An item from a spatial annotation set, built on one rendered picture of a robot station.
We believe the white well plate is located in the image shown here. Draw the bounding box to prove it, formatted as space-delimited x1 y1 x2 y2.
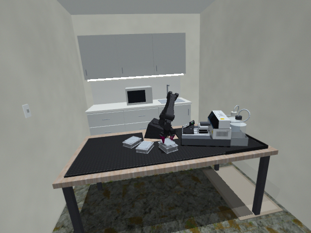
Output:
138 141 152 149
125 136 139 143
164 138 175 146

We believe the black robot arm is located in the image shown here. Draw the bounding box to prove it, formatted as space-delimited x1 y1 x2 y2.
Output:
152 91 179 136

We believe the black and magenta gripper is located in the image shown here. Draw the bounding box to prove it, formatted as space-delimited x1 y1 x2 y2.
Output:
159 131 174 143

